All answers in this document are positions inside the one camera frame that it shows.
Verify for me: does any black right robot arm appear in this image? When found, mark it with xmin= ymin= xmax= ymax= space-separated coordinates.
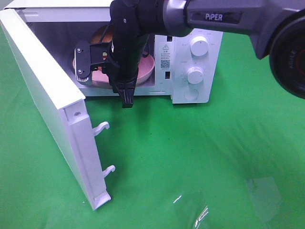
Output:
xmin=109 ymin=0 xmax=305 ymax=108

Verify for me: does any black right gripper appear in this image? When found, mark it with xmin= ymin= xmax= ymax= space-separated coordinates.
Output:
xmin=109 ymin=33 xmax=149 ymax=108

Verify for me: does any white microwave oven body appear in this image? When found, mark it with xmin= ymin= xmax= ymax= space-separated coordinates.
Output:
xmin=4 ymin=0 xmax=223 ymax=104

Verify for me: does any round door release button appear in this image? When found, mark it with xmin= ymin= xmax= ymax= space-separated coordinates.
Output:
xmin=184 ymin=89 xmax=199 ymax=101

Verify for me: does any pink round plate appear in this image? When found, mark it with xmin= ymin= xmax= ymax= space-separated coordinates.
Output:
xmin=76 ymin=55 xmax=155 ymax=89

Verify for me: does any white round knob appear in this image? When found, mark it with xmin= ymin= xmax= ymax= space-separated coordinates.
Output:
xmin=190 ymin=36 xmax=209 ymax=57
xmin=186 ymin=67 xmax=203 ymax=84

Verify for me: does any white microwave door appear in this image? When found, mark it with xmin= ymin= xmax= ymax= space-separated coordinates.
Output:
xmin=0 ymin=9 xmax=115 ymax=209

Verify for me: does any green table cloth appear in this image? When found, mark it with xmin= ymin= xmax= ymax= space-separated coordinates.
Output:
xmin=0 ymin=33 xmax=305 ymax=229

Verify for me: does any burger with lettuce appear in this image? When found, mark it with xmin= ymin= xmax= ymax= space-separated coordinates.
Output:
xmin=91 ymin=25 xmax=114 ymax=44

